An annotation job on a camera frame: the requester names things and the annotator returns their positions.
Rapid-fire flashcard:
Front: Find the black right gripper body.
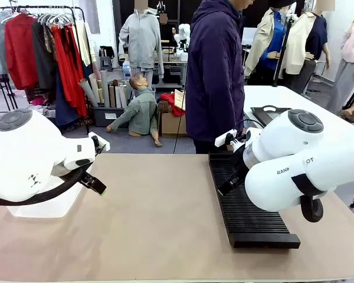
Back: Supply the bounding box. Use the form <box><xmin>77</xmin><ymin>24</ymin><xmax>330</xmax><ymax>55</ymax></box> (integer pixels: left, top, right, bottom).
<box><xmin>231</xmin><ymin>149</ymin><xmax>251</xmax><ymax>183</ymax></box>

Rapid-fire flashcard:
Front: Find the dark brown tray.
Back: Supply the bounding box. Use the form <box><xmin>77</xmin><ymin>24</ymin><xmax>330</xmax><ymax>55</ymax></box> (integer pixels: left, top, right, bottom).
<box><xmin>250</xmin><ymin>105</ymin><xmax>293</xmax><ymax>128</ymax></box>

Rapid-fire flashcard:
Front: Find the black slotted PCB rack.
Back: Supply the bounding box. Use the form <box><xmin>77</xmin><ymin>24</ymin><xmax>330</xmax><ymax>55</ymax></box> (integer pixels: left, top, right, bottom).
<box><xmin>208</xmin><ymin>152</ymin><xmax>301</xmax><ymax>249</ymax></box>

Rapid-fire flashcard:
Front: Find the clear plastic storage box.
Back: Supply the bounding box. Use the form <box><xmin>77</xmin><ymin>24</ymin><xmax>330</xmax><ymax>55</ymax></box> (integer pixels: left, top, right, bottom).
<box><xmin>6</xmin><ymin>173</ymin><xmax>91</xmax><ymax>219</ymax></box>

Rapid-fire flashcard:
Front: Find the grey storage bin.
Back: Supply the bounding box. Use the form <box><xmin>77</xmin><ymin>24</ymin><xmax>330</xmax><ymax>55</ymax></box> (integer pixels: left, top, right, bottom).
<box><xmin>91</xmin><ymin>105</ymin><xmax>131</xmax><ymax>129</ymax></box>

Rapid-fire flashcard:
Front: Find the navy denim garment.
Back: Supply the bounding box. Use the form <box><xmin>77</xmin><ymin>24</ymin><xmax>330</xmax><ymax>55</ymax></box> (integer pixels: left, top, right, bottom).
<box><xmin>55</xmin><ymin>70</ymin><xmax>81</xmax><ymax>126</ymax></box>

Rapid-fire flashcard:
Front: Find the white table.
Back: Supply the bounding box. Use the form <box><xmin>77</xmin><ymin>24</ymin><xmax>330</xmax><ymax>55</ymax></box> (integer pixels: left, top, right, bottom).
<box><xmin>242</xmin><ymin>84</ymin><xmax>354</xmax><ymax>136</ymax></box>

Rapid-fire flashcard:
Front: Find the cardboard box with red cloth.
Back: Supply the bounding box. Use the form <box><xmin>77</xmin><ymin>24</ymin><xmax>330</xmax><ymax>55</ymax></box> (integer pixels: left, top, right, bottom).
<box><xmin>160</xmin><ymin>109</ymin><xmax>190</xmax><ymax>137</ymax></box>

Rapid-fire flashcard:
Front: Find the beige paper roll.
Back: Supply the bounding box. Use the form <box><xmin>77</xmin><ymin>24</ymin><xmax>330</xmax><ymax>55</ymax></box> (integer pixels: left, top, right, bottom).
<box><xmin>88</xmin><ymin>73</ymin><xmax>103</xmax><ymax>104</ymax></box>
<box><xmin>78</xmin><ymin>78</ymin><xmax>100</xmax><ymax>108</ymax></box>

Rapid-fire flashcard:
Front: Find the child mannequin green jacket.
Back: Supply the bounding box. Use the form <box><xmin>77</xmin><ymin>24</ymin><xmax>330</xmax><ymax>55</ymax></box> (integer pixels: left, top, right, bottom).
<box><xmin>106</xmin><ymin>73</ymin><xmax>163</xmax><ymax>147</ymax></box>

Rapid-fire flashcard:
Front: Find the floor clothes pile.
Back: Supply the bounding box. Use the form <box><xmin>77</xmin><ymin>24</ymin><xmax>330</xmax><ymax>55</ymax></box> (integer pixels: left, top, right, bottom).
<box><xmin>25</xmin><ymin>96</ymin><xmax>58</xmax><ymax>119</ymax></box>

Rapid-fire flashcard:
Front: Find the grey paper roll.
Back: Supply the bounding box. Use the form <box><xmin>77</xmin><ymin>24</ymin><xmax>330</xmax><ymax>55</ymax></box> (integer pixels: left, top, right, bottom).
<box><xmin>99</xmin><ymin>69</ymin><xmax>112</xmax><ymax>108</ymax></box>

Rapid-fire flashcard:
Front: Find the person in purple jacket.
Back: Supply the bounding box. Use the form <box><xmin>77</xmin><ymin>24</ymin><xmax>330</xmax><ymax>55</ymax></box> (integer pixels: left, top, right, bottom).
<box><xmin>185</xmin><ymin>0</ymin><xmax>246</xmax><ymax>154</ymax></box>

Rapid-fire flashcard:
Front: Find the red cloth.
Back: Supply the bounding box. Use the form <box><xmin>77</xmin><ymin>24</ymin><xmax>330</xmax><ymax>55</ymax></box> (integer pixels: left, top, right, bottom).
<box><xmin>160</xmin><ymin>92</ymin><xmax>187</xmax><ymax>118</ymax></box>

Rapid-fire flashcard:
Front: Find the long red dress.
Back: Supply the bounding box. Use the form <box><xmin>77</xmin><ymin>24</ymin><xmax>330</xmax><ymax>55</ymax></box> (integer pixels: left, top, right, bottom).
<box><xmin>51</xmin><ymin>25</ymin><xmax>88</xmax><ymax>117</ymax></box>

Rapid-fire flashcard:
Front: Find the clear water bottle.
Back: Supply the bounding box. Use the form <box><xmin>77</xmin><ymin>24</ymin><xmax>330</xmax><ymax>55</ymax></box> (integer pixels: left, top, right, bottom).
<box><xmin>122</xmin><ymin>60</ymin><xmax>132</xmax><ymax>83</ymax></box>

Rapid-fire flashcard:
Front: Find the black workbench shelf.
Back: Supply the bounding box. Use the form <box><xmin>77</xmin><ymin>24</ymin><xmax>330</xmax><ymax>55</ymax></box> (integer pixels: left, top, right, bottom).
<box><xmin>153</xmin><ymin>50</ymin><xmax>189</xmax><ymax>91</ymax></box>

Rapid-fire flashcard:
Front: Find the black tripod pole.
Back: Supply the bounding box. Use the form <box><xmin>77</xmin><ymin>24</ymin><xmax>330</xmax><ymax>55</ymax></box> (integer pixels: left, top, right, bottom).
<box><xmin>271</xmin><ymin>13</ymin><xmax>296</xmax><ymax>88</ymax></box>

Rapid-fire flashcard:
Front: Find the mannequin beige jacket blue shirt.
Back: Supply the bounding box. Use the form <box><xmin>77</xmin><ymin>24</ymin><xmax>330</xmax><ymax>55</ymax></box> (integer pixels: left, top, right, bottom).
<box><xmin>244</xmin><ymin>0</ymin><xmax>297</xmax><ymax>78</ymax></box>

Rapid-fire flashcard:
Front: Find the dark grey garment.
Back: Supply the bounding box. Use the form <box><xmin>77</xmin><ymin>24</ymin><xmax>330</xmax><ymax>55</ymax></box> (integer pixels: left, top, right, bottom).
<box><xmin>31</xmin><ymin>20</ymin><xmax>58</xmax><ymax>93</ymax></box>

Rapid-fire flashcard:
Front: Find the white monitor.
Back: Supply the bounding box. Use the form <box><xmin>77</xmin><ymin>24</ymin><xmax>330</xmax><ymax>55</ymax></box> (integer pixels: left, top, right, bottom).
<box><xmin>241</xmin><ymin>27</ymin><xmax>259</xmax><ymax>45</ymax></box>

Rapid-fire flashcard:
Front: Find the cream garment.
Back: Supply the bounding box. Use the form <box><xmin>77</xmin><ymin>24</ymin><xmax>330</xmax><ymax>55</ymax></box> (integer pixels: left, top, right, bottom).
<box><xmin>75</xmin><ymin>22</ymin><xmax>93</xmax><ymax>67</ymax></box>

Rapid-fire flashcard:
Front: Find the mannequin cream jacket navy shirt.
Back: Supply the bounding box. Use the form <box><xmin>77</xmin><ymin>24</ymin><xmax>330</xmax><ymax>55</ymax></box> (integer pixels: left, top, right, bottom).
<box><xmin>278</xmin><ymin>0</ymin><xmax>332</xmax><ymax>96</ymax></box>

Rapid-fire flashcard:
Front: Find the red jacket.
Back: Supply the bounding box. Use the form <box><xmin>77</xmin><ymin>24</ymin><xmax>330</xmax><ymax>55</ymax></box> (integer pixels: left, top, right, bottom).
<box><xmin>5</xmin><ymin>13</ymin><xmax>39</xmax><ymax>91</ymax></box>

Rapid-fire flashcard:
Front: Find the mannequin in grey hoodie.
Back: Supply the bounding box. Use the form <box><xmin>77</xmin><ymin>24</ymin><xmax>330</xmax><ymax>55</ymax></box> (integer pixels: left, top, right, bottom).
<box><xmin>117</xmin><ymin>0</ymin><xmax>165</xmax><ymax>89</ymax></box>

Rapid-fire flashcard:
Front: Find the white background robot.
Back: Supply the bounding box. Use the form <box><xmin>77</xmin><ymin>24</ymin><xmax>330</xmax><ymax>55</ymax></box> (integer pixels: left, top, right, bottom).
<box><xmin>173</xmin><ymin>22</ymin><xmax>192</xmax><ymax>54</ymax></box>

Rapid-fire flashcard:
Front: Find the black clothes rack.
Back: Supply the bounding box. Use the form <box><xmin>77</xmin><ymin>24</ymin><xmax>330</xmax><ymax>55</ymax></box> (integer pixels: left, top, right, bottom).
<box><xmin>0</xmin><ymin>4</ymin><xmax>91</xmax><ymax>136</ymax></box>

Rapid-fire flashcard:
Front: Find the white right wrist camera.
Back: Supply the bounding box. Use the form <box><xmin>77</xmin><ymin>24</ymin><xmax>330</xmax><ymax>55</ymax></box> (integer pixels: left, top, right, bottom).
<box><xmin>215</xmin><ymin>129</ymin><xmax>246</xmax><ymax>148</ymax></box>

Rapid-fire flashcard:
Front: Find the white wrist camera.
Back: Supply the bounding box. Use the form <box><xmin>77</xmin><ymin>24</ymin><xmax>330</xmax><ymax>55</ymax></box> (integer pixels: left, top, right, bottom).
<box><xmin>215</xmin><ymin>129</ymin><xmax>246</xmax><ymax>148</ymax></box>
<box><xmin>88</xmin><ymin>131</ymin><xmax>111</xmax><ymax>153</ymax></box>

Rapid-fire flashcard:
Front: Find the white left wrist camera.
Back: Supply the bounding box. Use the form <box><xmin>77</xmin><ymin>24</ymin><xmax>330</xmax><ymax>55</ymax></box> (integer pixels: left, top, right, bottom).
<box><xmin>88</xmin><ymin>131</ymin><xmax>111</xmax><ymax>153</ymax></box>

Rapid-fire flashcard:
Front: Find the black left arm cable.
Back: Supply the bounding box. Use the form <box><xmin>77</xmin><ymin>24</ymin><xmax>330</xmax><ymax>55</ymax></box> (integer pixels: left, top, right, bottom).
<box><xmin>0</xmin><ymin>160</ymin><xmax>95</xmax><ymax>207</ymax></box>

